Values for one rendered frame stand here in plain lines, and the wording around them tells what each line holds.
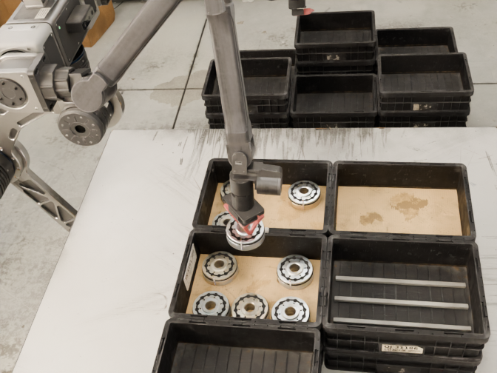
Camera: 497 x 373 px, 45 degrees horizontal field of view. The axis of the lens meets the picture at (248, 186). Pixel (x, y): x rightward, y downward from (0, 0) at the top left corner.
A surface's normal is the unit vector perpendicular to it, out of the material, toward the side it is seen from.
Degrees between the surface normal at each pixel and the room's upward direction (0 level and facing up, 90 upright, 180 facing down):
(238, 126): 55
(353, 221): 0
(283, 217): 0
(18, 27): 0
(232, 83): 68
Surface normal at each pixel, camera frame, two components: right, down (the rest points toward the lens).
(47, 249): -0.11, -0.70
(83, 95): -0.15, 0.41
